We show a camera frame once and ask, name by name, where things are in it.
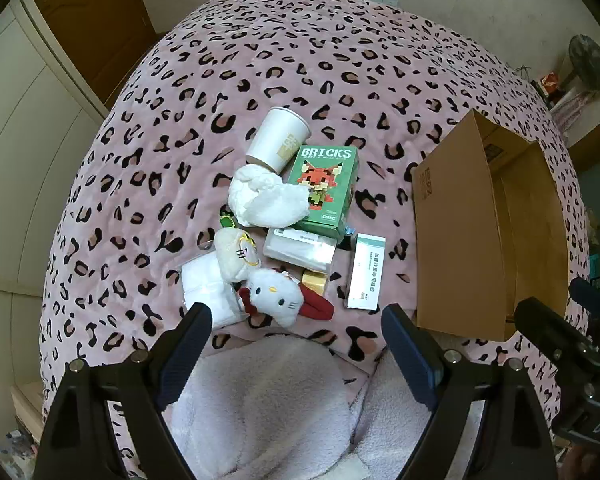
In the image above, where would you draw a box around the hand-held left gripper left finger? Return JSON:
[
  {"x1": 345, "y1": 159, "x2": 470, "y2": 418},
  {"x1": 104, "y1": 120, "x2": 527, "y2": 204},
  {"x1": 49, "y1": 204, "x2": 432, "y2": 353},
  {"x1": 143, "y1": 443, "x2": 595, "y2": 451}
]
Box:
[{"x1": 39, "y1": 303, "x2": 214, "y2": 480}]

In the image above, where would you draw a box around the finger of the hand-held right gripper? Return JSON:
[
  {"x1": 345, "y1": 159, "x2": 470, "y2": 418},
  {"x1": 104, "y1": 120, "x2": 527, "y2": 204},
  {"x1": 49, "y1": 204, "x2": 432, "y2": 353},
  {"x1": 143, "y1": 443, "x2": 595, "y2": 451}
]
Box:
[
  {"x1": 513, "y1": 297, "x2": 600, "y2": 363},
  {"x1": 568, "y1": 277, "x2": 600, "y2": 324}
]

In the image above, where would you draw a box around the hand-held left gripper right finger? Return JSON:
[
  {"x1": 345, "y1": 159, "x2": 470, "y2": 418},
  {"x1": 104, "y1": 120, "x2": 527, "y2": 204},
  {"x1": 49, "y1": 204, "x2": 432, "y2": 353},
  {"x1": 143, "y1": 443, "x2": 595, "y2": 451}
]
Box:
[{"x1": 381, "y1": 304, "x2": 562, "y2": 480}]

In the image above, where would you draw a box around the white tissue packet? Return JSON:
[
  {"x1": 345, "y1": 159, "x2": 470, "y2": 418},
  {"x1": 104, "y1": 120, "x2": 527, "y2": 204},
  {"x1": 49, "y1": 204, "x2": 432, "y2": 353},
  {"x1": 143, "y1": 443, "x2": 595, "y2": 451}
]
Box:
[{"x1": 180, "y1": 252, "x2": 247, "y2": 329}]

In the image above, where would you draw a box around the white medicine box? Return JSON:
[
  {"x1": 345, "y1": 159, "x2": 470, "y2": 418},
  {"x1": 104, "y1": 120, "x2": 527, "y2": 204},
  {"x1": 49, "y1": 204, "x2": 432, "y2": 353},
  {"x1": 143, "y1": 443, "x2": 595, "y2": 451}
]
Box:
[{"x1": 345, "y1": 233, "x2": 387, "y2": 311}]

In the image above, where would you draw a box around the white cat plush toy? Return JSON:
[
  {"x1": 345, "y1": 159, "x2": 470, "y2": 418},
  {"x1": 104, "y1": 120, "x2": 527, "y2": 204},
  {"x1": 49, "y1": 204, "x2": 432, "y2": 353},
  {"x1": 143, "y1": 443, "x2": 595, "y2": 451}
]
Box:
[{"x1": 237, "y1": 267, "x2": 334, "y2": 330}]

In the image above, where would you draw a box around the cream plush keychain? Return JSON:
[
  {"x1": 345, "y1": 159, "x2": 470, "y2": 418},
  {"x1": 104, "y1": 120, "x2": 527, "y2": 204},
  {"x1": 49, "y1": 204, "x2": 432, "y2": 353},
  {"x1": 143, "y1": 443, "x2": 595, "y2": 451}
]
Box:
[{"x1": 215, "y1": 227, "x2": 264, "y2": 286}]

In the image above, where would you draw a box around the small yellow box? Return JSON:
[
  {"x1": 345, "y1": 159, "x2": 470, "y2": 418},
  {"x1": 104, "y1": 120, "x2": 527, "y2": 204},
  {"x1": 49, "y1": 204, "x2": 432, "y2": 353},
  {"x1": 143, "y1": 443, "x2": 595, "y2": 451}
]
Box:
[{"x1": 301, "y1": 269, "x2": 329, "y2": 299}]

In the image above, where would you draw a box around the brown cardboard box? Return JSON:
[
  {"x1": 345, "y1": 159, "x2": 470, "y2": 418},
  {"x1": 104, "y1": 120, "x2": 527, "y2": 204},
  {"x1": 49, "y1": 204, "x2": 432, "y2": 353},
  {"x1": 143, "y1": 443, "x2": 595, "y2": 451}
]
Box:
[{"x1": 412, "y1": 108, "x2": 570, "y2": 343}]

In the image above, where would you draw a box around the frosted plastic bottle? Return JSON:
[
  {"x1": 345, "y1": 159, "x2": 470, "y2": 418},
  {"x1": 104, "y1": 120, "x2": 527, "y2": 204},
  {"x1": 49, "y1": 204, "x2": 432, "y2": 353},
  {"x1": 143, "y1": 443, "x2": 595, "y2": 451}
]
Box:
[{"x1": 263, "y1": 227, "x2": 337, "y2": 274}]

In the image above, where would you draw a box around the green toy bricks box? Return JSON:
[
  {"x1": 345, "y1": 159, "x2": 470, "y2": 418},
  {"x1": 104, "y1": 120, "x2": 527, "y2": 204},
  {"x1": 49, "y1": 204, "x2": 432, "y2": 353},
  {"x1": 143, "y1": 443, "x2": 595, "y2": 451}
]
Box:
[{"x1": 283, "y1": 145, "x2": 360, "y2": 241}]

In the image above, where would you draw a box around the white paper cup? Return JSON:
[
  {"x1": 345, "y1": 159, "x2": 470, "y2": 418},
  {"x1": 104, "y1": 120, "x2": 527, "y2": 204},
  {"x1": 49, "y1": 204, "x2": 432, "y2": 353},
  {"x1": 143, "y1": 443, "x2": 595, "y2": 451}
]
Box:
[{"x1": 245, "y1": 106, "x2": 312, "y2": 173}]

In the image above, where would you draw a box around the pink hanging cloth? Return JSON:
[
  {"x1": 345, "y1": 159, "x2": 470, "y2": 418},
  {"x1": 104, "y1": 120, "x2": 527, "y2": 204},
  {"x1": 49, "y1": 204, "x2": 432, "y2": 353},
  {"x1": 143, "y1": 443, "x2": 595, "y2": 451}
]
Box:
[{"x1": 550, "y1": 89, "x2": 600, "y2": 148}]

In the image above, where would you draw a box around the dark standing fan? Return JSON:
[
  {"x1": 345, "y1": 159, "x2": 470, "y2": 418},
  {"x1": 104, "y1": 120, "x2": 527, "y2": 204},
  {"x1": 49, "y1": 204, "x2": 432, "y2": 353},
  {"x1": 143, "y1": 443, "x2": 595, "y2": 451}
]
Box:
[{"x1": 567, "y1": 35, "x2": 600, "y2": 95}]

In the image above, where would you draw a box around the cream wardrobe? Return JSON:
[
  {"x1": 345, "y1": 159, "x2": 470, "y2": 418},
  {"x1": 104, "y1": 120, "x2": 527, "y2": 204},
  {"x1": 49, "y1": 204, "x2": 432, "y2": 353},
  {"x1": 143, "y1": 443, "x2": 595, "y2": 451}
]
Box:
[{"x1": 0, "y1": 0, "x2": 112, "y2": 413}]

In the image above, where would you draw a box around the pink leopard print blanket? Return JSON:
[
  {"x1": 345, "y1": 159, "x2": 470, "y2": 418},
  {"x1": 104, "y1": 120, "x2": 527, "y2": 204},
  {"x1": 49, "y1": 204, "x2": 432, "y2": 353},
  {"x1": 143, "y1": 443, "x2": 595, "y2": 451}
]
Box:
[{"x1": 37, "y1": 0, "x2": 595, "y2": 480}]

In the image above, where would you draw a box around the brown wooden door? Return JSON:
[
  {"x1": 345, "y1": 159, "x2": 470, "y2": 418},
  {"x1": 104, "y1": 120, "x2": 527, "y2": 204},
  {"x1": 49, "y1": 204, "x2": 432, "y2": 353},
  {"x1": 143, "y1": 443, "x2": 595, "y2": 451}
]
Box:
[{"x1": 29, "y1": 0, "x2": 157, "y2": 111}]

